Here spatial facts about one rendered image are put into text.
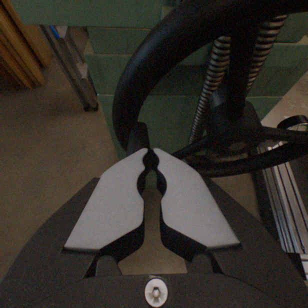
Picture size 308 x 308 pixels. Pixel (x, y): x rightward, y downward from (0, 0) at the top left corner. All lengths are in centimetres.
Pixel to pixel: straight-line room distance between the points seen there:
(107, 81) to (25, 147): 110
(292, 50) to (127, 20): 23
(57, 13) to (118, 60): 10
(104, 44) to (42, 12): 9
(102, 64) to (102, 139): 89
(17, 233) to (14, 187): 27
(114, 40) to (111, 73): 6
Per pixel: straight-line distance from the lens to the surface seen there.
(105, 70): 37
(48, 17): 35
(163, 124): 47
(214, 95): 24
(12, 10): 183
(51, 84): 179
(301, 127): 53
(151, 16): 32
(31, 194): 121
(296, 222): 99
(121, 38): 33
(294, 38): 28
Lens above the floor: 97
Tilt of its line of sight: 61 degrees down
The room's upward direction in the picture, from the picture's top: 4 degrees clockwise
